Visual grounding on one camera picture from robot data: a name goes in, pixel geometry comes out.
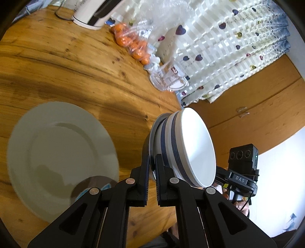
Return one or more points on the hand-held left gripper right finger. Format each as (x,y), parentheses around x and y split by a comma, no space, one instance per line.
(157,188)

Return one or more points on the plastic bag of oranges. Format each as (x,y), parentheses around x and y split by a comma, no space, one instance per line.
(133,43)

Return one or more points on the white and black electric kettle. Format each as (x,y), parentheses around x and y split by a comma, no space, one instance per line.
(90,19)

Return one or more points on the person's right hand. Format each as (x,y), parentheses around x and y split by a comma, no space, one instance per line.
(241,206)

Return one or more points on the glass measuring cup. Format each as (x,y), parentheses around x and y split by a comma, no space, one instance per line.
(164,81)

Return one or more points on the small white blue-striped bowl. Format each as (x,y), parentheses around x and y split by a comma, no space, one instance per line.
(195,147)

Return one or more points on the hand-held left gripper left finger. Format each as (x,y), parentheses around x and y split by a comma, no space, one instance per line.
(145,186)

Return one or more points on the white heart-print curtain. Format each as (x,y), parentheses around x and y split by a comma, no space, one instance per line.
(226,47)

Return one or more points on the stainless steel bowl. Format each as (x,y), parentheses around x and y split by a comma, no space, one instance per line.
(146,149)

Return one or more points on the wooden cabinet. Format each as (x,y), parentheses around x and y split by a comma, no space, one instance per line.
(250,119)

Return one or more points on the beige plate with fish print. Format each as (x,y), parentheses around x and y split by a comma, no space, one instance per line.
(59,147)

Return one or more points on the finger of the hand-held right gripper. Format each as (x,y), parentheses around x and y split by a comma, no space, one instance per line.
(221,177)

